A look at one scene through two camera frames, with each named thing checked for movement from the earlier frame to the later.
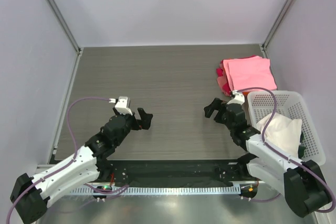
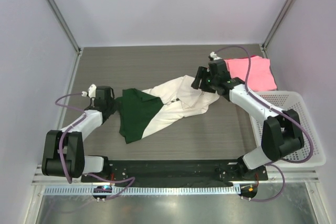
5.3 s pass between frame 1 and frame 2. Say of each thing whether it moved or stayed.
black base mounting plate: stayed
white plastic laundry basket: stayed
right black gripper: moved
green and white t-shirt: moved
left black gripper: moved
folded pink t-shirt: stayed
